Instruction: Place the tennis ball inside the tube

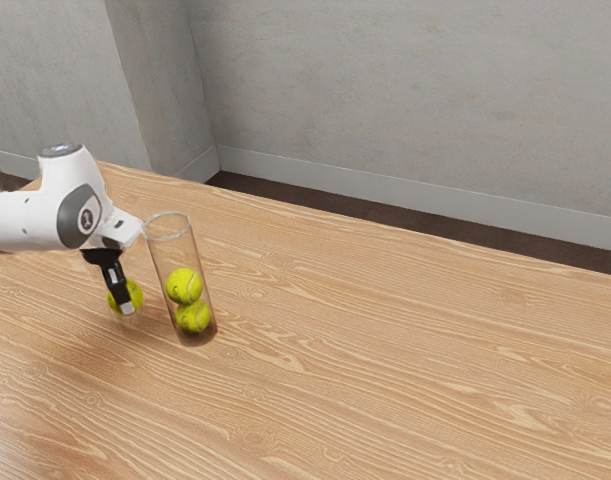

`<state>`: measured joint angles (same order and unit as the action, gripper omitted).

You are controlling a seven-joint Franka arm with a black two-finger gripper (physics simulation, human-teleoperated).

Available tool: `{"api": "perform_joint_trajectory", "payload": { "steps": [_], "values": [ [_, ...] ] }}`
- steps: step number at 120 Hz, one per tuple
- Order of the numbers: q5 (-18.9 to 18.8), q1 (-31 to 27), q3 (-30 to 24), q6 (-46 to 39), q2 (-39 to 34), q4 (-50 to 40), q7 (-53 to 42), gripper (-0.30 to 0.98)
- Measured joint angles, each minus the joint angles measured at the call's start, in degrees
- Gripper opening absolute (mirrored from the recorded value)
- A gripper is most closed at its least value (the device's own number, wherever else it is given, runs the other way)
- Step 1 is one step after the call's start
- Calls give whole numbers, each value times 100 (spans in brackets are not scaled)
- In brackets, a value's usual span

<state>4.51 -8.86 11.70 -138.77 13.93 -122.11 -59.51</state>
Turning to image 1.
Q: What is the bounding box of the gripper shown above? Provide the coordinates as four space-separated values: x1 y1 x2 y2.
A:
81 236 135 317

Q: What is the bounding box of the yellow-green tennis ball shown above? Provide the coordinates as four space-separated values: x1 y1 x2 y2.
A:
106 279 145 315
174 299 213 334
165 267 205 305

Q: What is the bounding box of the clear plastic ball tube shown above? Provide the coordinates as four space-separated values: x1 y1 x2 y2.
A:
141 210 219 348

